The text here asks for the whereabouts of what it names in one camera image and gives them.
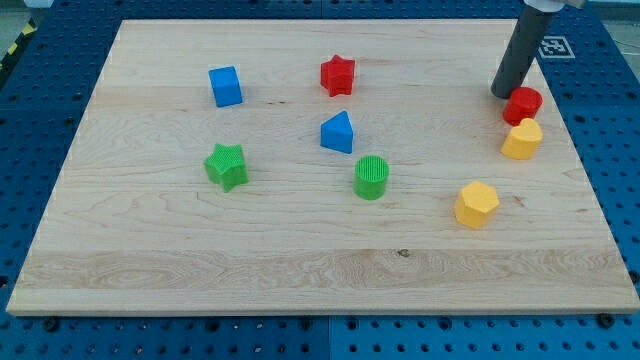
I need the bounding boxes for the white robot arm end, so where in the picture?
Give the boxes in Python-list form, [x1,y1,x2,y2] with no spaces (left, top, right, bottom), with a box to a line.
[523,0,587,13]

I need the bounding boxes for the blue triangle block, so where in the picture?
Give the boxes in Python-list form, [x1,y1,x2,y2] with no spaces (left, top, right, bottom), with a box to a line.
[320,111,354,154]

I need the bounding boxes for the green cylinder block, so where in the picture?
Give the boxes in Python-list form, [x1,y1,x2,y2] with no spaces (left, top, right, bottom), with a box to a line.
[353,155,390,200]

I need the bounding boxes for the green star block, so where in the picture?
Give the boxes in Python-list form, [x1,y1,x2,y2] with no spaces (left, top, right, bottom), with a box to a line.
[203,143,249,192]

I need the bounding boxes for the wooden board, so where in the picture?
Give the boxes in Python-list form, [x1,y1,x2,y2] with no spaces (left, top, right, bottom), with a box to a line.
[7,20,639,317]

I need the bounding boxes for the red star block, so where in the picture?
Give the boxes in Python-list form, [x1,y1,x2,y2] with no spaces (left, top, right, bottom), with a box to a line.
[320,55,356,97]

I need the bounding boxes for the blue cube block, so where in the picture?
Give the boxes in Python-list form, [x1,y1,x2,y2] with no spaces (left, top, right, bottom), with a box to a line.
[208,66,243,107]

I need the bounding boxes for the yellow hexagon block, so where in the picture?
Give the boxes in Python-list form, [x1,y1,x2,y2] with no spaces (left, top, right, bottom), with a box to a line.
[454,181,500,229]

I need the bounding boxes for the yellow heart block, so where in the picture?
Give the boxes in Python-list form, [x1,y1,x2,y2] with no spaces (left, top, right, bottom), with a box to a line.
[501,118,544,160]

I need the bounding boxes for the red cylinder block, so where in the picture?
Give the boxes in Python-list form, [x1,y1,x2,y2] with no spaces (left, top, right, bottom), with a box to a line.
[503,87,543,126]

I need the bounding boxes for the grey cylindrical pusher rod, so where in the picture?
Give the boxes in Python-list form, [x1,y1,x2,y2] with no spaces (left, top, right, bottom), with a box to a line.
[491,5,557,99]

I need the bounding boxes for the white fiducial marker tag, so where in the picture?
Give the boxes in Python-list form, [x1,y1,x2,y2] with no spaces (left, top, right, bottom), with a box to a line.
[538,35,575,59]

